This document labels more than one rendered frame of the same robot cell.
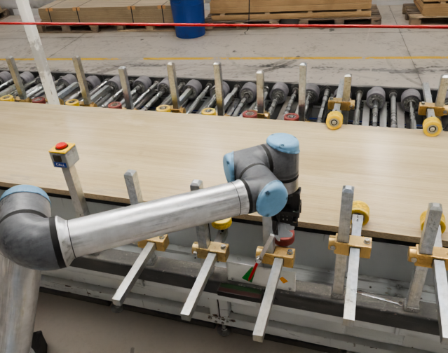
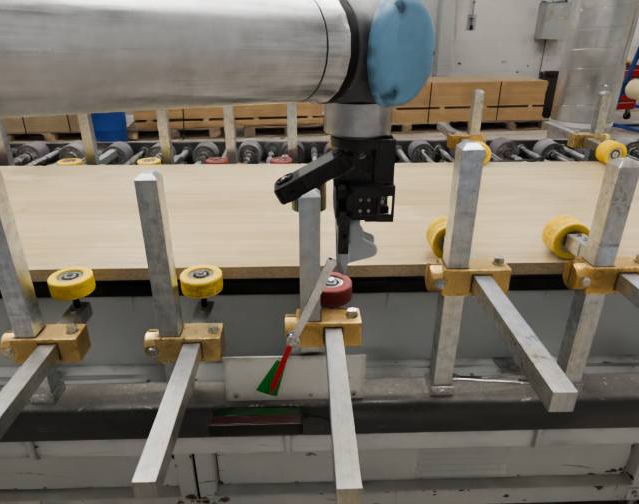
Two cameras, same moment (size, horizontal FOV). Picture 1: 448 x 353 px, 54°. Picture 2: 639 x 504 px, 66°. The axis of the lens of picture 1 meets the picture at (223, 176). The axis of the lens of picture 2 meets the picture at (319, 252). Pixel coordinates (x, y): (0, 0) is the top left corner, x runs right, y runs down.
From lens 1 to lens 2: 80 cm
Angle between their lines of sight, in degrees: 21
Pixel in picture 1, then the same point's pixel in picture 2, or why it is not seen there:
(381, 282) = (483, 365)
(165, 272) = (84, 410)
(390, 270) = (494, 341)
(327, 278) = (398, 373)
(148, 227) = not seen: outside the picture
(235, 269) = (243, 372)
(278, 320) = (305, 479)
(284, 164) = not seen: hidden behind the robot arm
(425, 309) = (587, 384)
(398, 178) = not seen: hidden behind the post
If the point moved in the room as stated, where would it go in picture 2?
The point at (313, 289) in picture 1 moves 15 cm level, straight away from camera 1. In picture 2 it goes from (395, 388) to (377, 343)
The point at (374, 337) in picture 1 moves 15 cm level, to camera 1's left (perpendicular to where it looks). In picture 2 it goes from (463, 471) to (417, 488)
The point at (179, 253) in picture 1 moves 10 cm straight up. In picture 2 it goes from (113, 378) to (105, 341)
